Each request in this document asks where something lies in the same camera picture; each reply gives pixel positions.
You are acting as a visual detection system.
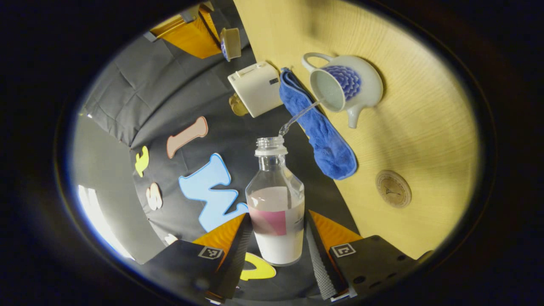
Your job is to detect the white blue-patterned teacup lid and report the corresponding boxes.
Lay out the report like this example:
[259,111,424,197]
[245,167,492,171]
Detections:
[220,28,242,62]

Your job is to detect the brown toast slice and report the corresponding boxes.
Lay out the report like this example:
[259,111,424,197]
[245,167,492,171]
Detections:
[229,93,249,116]

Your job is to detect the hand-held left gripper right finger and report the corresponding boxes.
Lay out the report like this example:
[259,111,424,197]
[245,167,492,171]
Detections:
[305,209,434,300]

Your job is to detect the white blue-patterned teacup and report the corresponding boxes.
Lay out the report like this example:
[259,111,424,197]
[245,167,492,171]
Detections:
[302,52,384,129]

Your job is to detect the black backdrop cloth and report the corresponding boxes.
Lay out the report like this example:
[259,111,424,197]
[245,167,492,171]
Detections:
[72,25,362,298]

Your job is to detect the clear plastic water bottle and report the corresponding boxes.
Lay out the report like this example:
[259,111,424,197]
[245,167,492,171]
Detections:
[245,136,306,267]

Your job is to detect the white toaster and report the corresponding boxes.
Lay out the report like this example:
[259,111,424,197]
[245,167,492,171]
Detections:
[227,61,284,118]

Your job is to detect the round brown coaster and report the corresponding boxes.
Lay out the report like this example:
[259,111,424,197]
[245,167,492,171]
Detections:
[375,170,412,209]

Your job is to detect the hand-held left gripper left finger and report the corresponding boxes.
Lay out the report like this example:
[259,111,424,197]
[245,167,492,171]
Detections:
[142,212,253,300]

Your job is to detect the blue towel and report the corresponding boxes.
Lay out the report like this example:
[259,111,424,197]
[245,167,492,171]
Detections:
[278,67,357,180]

